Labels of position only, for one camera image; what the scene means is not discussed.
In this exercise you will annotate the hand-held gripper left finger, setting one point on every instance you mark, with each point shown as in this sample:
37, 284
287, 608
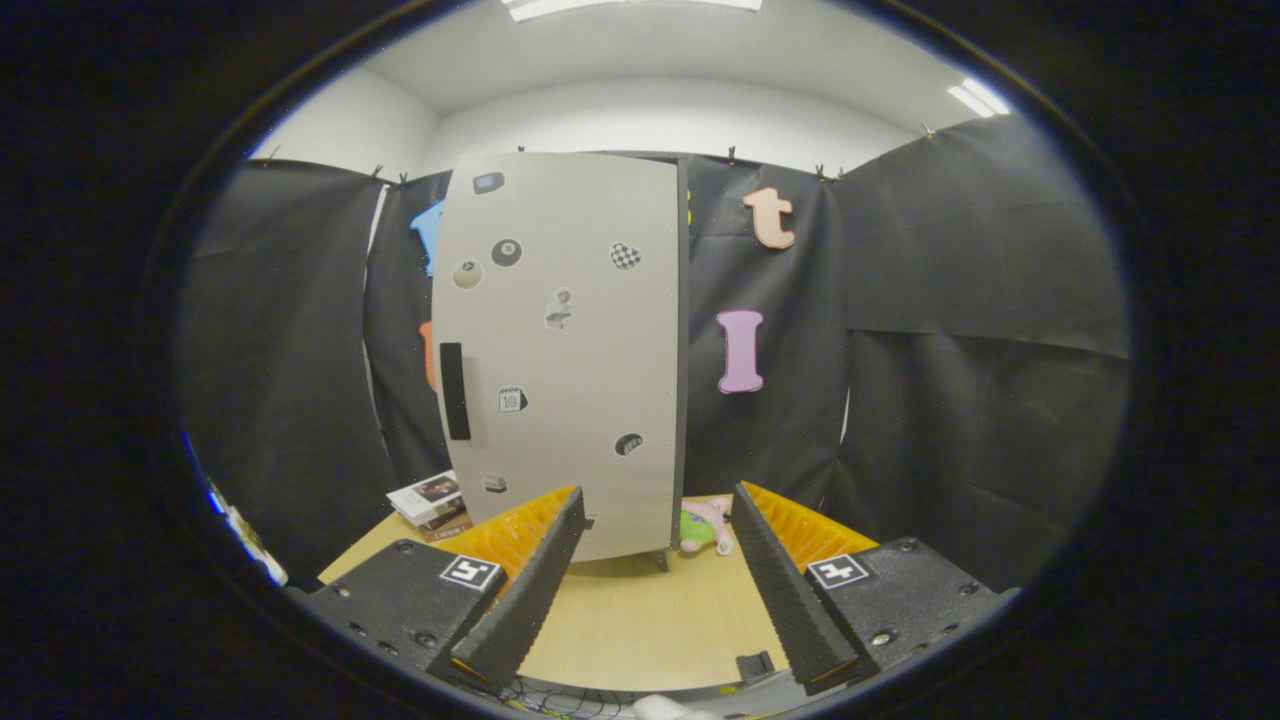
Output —
530, 600

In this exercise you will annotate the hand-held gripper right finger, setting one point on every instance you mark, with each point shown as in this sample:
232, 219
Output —
785, 590

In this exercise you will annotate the grey shoe cabinet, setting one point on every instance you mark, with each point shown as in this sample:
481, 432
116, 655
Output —
683, 350

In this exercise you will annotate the small black table clamp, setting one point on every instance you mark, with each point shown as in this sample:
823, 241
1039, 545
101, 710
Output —
755, 666

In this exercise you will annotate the pink green plush toy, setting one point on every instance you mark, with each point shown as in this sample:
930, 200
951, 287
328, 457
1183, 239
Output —
705, 530

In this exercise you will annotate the brown book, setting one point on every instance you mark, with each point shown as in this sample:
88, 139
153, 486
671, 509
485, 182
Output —
452, 532

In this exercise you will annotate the dark book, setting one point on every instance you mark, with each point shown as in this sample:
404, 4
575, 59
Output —
450, 515

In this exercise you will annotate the black backdrop cloth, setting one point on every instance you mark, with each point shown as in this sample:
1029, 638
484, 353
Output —
950, 300

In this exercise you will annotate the small ceiling light panel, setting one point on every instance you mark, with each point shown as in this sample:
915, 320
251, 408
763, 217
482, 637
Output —
978, 97

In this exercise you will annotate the long ceiling light panel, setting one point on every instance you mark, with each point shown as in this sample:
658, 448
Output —
630, 8

